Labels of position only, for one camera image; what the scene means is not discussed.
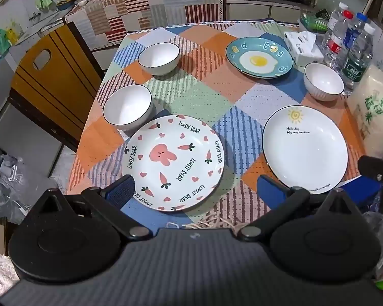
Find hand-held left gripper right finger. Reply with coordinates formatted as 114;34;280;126
236;175;358;242

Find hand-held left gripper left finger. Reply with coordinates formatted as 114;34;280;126
32;175;154;239

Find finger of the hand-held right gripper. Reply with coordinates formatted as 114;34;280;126
338;155;383;211

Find white sun print plate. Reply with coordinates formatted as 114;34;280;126
262;105;349;194

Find white pink bunny plate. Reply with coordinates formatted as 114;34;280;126
122;115;225;212

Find white bowl dark rim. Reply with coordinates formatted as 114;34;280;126
103;84;153;131
138;42;180;76

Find teal fried egg plate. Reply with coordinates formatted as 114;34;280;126
225;37;294;79

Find clear bag of rice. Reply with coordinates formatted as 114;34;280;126
346;64;383;166

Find white ribbed bowl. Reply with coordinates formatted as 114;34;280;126
304;62;344;102

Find green label water bottle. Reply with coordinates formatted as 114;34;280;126
340;23;376;96

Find clear plastic bags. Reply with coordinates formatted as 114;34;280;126
0;140;61;222

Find patchwork checked tablecloth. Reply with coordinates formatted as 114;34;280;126
67;19;383;230

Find yellow wooden chair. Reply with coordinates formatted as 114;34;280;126
9;22;105;154

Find red label water bottle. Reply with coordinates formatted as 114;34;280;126
322;9;354;67

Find blue label water bottle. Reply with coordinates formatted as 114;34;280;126
344;13;368;71

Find white tissue box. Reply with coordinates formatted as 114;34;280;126
284;30;324;67

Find green plastic basket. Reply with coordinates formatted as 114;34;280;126
299;9;331;34

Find clear white cap water bottle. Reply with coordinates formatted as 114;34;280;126
329;2;349;29

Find striped patchwork cabinet cover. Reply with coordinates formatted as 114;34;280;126
64;0;224;61

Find white kitchen cabinet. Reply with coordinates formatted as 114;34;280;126
225;2;307;25

